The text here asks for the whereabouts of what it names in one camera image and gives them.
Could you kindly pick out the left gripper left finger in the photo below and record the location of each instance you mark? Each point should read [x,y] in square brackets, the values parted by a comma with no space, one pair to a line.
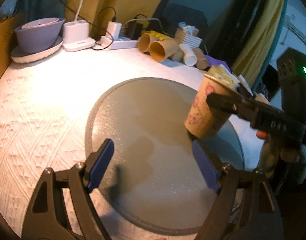
[46,216]

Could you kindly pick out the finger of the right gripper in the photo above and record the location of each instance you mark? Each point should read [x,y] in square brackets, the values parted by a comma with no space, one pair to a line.
[238,106]

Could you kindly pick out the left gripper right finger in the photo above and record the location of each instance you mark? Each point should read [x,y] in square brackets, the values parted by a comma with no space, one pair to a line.
[245,206]

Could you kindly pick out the brown printed paper cup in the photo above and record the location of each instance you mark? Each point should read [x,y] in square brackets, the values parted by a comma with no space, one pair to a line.
[202,62]

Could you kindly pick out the white paper cup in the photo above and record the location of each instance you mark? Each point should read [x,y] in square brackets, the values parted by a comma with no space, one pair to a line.
[189,58]

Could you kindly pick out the brown paper cup lying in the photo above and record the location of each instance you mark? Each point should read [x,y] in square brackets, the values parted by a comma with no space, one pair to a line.
[161,50]

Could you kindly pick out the person hand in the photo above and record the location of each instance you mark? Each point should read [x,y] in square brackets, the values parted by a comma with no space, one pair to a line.
[273,150]

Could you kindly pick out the yellow tissue pack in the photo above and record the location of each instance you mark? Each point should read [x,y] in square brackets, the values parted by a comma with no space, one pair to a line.
[224,76]

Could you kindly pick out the right yellow curtain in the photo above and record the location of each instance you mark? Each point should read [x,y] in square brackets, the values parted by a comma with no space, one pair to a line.
[250,61]

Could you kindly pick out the yellow curtain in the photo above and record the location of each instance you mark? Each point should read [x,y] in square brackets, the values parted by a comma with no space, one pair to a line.
[250,61]
[100,12]

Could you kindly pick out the purple cloth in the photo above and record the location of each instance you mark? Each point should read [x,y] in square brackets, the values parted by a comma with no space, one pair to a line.
[215,62]

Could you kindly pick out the round grey placemat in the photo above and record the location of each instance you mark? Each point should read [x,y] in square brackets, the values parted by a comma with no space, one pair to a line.
[153,180]

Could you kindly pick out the white knitted tablecloth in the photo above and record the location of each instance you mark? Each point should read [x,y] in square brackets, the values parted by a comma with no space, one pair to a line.
[44,108]

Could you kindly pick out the yellow rubber glove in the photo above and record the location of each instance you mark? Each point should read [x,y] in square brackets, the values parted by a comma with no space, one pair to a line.
[157,35]

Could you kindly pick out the black power adapter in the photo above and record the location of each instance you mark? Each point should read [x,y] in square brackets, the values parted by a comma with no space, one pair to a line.
[133,31]

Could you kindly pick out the white power strip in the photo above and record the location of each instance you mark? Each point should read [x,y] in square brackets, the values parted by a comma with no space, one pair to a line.
[121,43]

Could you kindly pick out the white usb charger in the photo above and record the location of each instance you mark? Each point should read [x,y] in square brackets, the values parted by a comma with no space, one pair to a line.
[113,30]

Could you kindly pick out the white plate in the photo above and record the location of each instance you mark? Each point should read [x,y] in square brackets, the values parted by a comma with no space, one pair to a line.
[19,56]

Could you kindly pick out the purple bowl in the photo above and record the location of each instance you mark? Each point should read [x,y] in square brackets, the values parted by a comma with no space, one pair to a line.
[39,37]

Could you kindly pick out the cardboard box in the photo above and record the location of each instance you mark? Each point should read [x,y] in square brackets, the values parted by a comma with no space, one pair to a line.
[8,40]

